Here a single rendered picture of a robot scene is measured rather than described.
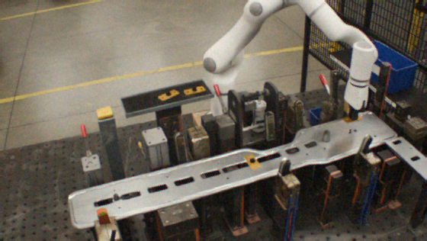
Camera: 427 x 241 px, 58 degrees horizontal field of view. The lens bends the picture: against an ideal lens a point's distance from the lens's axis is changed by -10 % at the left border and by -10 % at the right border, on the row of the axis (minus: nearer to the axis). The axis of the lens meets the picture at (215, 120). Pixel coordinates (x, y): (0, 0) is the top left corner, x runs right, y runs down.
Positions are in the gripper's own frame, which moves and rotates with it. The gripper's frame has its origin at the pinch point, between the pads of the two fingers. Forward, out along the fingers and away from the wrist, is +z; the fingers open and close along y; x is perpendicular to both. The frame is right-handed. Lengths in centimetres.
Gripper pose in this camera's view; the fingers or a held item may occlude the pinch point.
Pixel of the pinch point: (353, 114)
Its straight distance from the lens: 179.3
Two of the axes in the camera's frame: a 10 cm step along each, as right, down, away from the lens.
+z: 0.3, 8.2, 5.7
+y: 3.6, 5.2, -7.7
